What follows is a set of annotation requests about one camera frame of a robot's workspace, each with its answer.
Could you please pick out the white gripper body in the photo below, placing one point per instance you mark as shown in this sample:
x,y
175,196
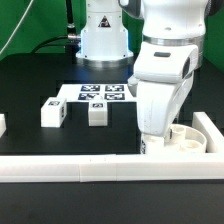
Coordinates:
x,y
162,78

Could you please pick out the white round stool seat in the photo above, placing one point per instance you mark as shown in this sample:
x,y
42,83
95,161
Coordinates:
x,y
179,139

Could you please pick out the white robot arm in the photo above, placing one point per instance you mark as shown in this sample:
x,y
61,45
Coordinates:
x,y
166,23

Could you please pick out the white marker sheet with tags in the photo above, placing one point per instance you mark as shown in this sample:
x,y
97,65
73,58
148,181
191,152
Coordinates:
x,y
85,92

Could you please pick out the white U-shaped fence wall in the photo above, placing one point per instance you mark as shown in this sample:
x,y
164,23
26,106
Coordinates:
x,y
209,165

